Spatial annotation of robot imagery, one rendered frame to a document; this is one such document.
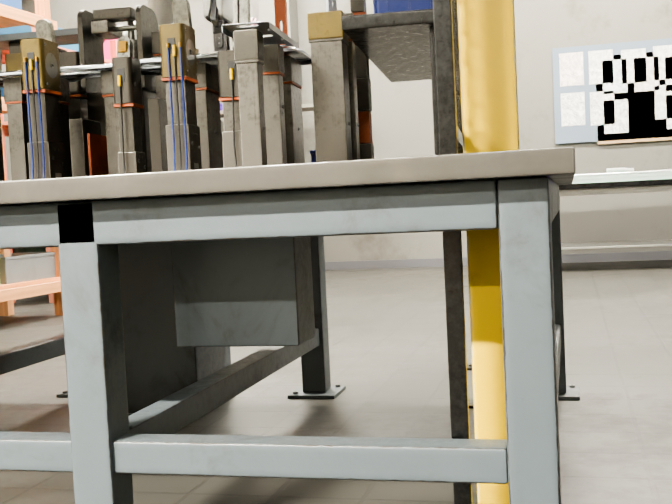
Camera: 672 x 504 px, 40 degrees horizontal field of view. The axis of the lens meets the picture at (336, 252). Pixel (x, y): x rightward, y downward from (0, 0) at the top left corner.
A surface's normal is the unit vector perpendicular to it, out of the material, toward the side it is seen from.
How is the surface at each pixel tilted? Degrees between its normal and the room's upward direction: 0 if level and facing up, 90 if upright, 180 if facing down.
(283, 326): 90
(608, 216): 90
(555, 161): 90
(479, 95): 90
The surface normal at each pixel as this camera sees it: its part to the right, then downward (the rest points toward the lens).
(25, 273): 0.95, -0.03
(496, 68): -0.18, 0.06
